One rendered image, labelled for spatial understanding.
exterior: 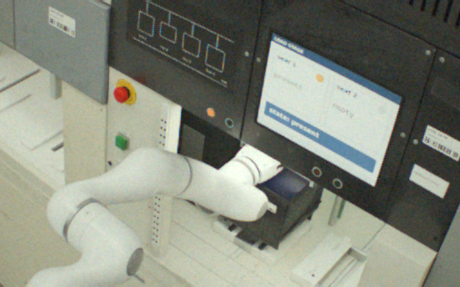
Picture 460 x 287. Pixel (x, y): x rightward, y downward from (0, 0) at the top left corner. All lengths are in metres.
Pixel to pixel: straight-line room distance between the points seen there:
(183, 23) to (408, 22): 0.51
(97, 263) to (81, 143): 0.70
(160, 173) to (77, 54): 0.53
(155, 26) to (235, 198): 0.41
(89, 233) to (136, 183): 0.13
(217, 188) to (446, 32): 0.65
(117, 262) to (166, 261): 0.69
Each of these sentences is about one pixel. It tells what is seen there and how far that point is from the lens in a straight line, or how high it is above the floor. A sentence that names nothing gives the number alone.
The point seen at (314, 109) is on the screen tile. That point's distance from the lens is 1.42.
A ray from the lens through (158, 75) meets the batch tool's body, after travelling 1.66.
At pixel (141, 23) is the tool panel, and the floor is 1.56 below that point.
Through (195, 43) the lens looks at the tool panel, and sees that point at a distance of 1.54.
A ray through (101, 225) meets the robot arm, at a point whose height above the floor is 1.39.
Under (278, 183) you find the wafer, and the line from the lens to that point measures 2.07.
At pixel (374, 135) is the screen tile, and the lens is 1.37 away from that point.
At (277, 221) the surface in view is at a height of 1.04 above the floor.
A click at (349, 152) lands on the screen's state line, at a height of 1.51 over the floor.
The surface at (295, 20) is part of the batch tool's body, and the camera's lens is 1.36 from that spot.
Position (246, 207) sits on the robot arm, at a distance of 1.65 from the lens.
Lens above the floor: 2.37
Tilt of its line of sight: 38 degrees down
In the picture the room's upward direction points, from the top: 9 degrees clockwise
